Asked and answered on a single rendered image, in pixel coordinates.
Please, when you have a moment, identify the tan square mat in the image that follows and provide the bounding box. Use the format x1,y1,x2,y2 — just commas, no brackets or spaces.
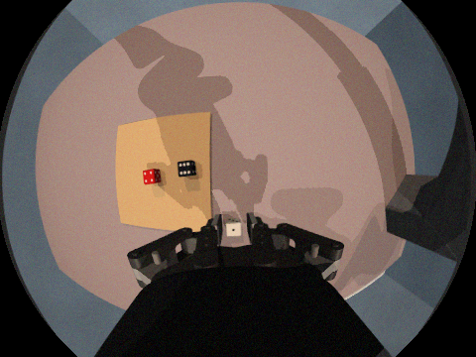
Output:
116,112,212,232

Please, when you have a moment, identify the white die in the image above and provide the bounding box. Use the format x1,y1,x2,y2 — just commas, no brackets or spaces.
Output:
226,218,241,236

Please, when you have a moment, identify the red die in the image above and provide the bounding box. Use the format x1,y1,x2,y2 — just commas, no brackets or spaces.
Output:
143,169,161,184

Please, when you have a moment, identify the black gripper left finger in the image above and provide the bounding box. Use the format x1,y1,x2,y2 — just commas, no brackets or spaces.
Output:
127,214,223,289

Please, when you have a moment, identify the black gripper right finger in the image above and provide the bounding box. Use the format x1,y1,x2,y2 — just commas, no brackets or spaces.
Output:
247,212,344,281

